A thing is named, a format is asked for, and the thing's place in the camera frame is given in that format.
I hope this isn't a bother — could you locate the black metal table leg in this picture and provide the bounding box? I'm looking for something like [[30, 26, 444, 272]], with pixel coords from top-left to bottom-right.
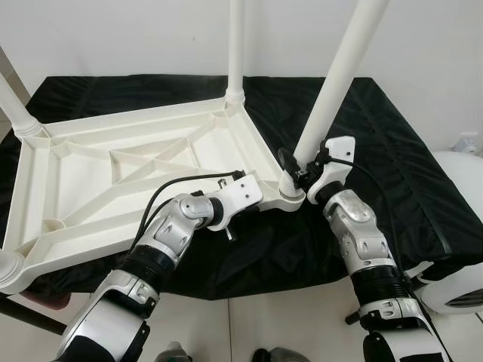
[[346, 260, 435, 325], [0, 298, 69, 336]]

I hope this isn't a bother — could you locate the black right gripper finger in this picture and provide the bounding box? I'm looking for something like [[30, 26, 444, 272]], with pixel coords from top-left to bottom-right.
[[278, 148, 300, 182]]

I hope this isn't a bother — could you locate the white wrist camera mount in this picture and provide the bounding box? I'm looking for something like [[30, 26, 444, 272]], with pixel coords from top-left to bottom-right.
[[214, 172, 265, 227], [306, 136, 357, 204]]

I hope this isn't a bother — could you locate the grey robot leg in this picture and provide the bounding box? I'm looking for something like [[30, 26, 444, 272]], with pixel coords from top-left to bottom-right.
[[155, 341, 189, 362], [253, 347, 310, 362]]

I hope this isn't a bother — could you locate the black tablecloth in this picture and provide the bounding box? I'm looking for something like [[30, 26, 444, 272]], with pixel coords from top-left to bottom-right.
[[0, 74, 483, 301]]

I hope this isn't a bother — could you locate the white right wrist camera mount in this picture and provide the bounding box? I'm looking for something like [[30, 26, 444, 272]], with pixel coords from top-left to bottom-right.
[[306, 136, 357, 204]]

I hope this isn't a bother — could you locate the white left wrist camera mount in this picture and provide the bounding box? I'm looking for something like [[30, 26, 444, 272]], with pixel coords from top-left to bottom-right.
[[214, 172, 265, 227]]

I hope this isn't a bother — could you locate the white plastic children table top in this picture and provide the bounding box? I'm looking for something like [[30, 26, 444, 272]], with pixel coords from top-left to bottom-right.
[[0, 97, 306, 295]]

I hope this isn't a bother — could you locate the pink cloth piece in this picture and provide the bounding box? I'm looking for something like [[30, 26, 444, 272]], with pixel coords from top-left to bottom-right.
[[23, 293, 61, 307]]

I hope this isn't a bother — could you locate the grey robot right leg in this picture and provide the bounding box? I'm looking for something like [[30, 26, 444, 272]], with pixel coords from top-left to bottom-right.
[[253, 347, 310, 362]]

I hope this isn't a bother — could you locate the grey robot left leg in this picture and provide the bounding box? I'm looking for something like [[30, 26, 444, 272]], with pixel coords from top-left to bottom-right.
[[155, 341, 189, 362]]

